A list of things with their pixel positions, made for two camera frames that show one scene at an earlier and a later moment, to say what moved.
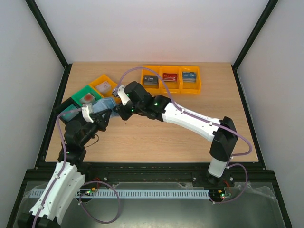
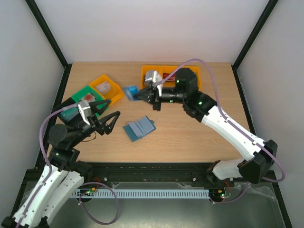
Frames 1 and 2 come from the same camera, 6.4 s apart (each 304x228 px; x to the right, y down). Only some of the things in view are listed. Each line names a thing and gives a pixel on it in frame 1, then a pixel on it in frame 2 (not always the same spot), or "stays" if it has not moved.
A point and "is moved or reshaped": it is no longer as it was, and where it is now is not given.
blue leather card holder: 104,104 is moved or reshaped
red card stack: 170,77 stays
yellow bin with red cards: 171,75 stays
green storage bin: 78,96 stays
